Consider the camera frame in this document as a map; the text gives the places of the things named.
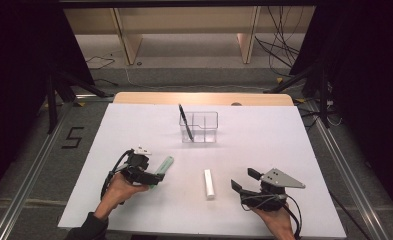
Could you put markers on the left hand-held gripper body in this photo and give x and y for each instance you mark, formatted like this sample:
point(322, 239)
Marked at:
point(137, 165)

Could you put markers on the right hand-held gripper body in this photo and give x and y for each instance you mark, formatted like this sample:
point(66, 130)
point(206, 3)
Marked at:
point(270, 196)

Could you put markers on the green highlighter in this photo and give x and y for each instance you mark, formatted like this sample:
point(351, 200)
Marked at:
point(165, 165)

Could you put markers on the white rectangular stick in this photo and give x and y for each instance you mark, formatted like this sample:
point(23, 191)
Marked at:
point(209, 185)

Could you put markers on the black pen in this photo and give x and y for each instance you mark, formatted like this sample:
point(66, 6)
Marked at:
point(185, 123)

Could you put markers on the clear plastic organizer box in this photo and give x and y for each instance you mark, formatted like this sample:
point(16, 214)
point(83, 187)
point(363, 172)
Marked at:
point(207, 125)

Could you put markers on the person's right hand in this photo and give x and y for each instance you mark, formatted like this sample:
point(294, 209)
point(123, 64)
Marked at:
point(277, 223)

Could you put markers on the person's left hand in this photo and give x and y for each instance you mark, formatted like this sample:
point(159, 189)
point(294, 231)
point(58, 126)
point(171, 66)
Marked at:
point(119, 191)

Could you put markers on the light wooden table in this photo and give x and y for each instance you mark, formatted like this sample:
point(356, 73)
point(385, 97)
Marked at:
point(184, 99)

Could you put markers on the yellow tape piece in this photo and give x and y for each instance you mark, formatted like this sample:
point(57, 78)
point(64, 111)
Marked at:
point(300, 100)
point(279, 80)
point(80, 104)

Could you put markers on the black metal stand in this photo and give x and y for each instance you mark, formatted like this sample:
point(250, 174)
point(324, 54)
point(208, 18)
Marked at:
point(323, 100)
point(52, 106)

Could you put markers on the black curtain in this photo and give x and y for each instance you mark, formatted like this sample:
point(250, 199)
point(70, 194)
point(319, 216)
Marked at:
point(367, 83)
point(14, 66)

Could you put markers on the aluminium floor rail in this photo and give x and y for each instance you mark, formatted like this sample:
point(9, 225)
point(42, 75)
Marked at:
point(24, 186)
point(353, 186)

